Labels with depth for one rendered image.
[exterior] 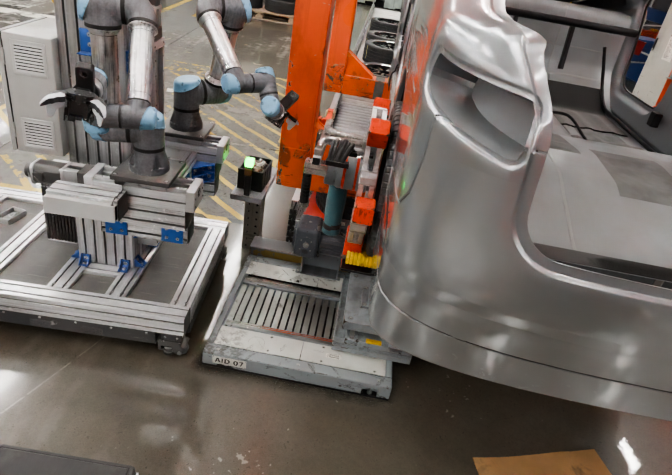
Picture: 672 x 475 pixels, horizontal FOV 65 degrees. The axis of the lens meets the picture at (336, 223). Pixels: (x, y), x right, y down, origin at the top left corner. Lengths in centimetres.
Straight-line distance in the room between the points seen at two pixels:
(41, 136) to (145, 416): 118
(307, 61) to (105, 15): 97
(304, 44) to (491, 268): 164
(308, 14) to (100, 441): 193
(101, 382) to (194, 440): 48
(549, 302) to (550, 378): 29
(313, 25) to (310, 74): 22
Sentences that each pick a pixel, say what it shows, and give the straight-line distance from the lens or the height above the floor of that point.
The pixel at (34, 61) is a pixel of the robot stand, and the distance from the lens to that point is 233.
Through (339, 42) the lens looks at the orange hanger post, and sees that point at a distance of 450.
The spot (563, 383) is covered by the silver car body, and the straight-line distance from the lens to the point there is 149.
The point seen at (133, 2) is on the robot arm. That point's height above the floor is 143.
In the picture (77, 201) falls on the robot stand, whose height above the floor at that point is 73.
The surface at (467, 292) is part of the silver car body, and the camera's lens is 125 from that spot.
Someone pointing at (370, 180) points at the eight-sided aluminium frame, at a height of 96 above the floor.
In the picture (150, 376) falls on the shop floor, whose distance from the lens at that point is 243.
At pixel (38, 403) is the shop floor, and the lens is 241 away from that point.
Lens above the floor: 175
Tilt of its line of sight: 29 degrees down
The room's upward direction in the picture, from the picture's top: 10 degrees clockwise
